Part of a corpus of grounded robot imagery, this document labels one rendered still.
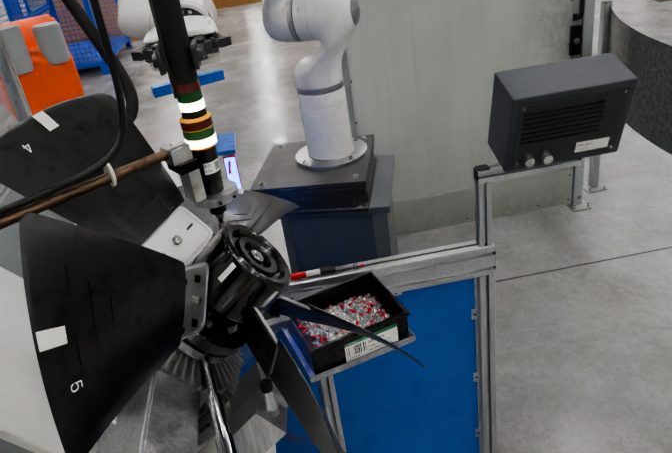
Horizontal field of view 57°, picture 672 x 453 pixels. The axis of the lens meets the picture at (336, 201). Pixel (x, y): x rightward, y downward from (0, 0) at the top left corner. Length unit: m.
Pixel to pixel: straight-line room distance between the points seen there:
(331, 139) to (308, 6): 0.33
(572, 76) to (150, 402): 1.00
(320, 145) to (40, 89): 3.40
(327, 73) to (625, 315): 1.66
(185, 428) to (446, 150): 2.35
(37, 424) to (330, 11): 1.01
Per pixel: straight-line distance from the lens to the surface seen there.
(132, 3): 1.07
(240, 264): 0.81
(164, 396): 0.83
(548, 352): 2.50
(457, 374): 1.72
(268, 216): 1.06
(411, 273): 1.46
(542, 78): 1.36
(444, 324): 1.60
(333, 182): 1.49
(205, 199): 0.90
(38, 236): 0.62
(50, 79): 4.78
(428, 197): 3.07
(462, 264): 1.49
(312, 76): 1.51
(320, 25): 1.47
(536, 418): 2.27
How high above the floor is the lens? 1.67
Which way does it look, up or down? 28 degrees down
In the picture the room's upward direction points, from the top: 8 degrees counter-clockwise
